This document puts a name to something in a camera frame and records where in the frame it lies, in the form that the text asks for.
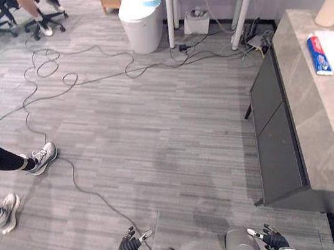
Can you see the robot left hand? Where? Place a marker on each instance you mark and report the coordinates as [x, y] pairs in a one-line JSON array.
[[128, 247]]

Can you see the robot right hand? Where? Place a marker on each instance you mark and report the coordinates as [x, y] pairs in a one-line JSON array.
[[277, 240]]

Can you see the robot right leg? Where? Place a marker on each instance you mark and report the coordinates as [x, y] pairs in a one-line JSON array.
[[238, 243]]

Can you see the dark vanity cabinet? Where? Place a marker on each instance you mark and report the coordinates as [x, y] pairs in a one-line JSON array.
[[273, 134]]

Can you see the person's leg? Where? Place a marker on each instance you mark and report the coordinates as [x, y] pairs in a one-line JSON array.
[[5, 212], [2, 156], [34, 12], [55, 1]]

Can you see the blue red toothpaste tube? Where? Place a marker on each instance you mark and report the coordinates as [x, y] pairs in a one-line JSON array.
[[319, 56]]

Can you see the grey power strip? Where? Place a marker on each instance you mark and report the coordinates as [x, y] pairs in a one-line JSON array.
[[256, 41]]

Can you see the black power adapter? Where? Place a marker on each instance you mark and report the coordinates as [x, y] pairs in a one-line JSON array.
[[183, 47]]

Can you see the white toilet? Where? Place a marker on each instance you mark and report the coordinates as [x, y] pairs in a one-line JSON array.
[[141, 28]]

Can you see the white cardboard box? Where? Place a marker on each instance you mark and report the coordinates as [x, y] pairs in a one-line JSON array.
[[196, 26]]

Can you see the white metal table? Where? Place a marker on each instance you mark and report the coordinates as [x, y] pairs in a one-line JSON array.
[[169, 11]]

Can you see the grey item in box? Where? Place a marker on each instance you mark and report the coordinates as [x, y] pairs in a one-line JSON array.
[[199, 12]]

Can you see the black wall seam strip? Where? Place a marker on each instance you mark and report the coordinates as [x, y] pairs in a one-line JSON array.
[[333, 232]]

